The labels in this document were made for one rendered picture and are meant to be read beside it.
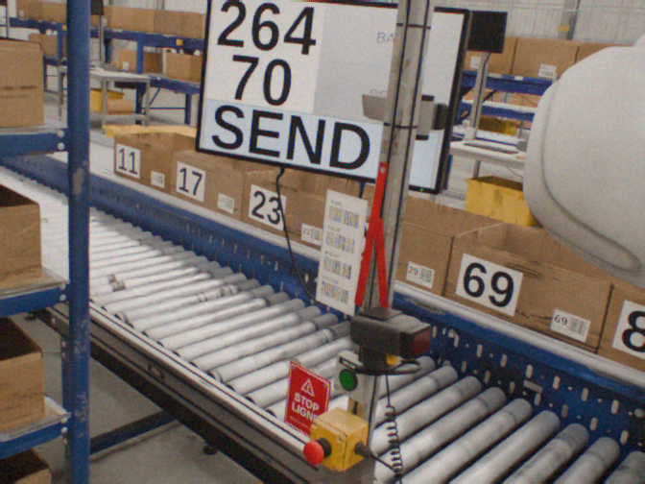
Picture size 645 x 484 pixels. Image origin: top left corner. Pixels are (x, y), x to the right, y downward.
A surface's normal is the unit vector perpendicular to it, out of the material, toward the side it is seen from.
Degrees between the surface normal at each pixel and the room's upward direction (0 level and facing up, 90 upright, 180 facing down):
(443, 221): 90
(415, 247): 90
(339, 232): 90
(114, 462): 0
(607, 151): 82
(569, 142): 81
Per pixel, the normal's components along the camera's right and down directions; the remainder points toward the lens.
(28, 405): 0.69, 0.28
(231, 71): -0.37, 0.16
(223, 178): -0.67, 0.15
